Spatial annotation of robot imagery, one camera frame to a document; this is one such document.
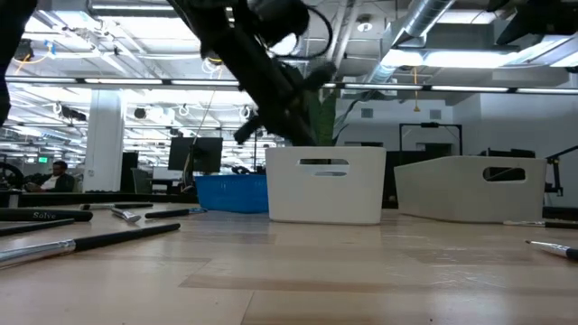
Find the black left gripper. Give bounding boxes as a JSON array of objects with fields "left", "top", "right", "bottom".
[{"left": 189, "top": 0, "right": 338, "bottom": 146}]

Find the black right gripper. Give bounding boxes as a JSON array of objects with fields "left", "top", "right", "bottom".
[{"left": 496, "top": 0, "right": 578, "bottom": 45}]

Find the white plastic bin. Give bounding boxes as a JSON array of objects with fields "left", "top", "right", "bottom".
[{"left": 265, "top": 145, "right": 387, "bottom": 226}]

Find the grey plastic bin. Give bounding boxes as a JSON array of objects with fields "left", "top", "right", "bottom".
[{"left": 394, "top": 155, "right": 548, "bottom": 224}]

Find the thick black paint brush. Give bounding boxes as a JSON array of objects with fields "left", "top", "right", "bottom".
[{"left": 0, "top": 208, "right": 94, "bottom": 223}]

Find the green plant in white pot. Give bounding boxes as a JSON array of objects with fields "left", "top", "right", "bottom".
[{"left": 311, "top": 88, "right": 362, "bottom": 147}]

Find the blue plastic basket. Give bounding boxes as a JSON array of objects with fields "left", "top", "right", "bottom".
[{"left": 194, "top": 173, "right": 270, "bottom": 215}]

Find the black computer monitor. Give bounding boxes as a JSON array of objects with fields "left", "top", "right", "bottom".
[{"left": 167, "top": 136, "right": 224, "bottom": 175}]

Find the black metal stand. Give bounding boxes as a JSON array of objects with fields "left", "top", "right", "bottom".
[{"left": 544, "top": 155, "right": 565, "bottom": 197}]

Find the long light strip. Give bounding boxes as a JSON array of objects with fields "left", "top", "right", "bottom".
[{"left": 0, "top": 76, "right": 578, "bottom": 95}]

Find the white building column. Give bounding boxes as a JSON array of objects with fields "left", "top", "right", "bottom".
[{"left": 83, "top": 88, "right": 126, "bottom": 193}]

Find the person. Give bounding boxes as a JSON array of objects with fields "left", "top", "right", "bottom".
[{"left": 24, "top": 160, "right": 77, "bottom": 194}]

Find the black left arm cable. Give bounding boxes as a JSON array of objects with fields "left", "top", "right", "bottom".
[{"left": 270, "top": 4, "right": 334, "bottom": 60}]

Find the silver ventilation duct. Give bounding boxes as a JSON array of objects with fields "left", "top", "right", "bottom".
[{"left": 365, "top": 0, "right": 457, "bottom": 85}]

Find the thin black cable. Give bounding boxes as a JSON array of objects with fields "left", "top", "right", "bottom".
[{"left": 545, "top": 144, "right": 578, "bottom": 163}]

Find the black background rig frame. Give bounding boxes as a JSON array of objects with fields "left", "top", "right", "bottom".
[{"left": 399, "top": 122, "right": 464, "bottom": 157}]

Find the black ceiling camera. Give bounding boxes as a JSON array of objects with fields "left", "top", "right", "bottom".
[{"left": 11, "top": 38, "right": 35, "bottom": 62}]

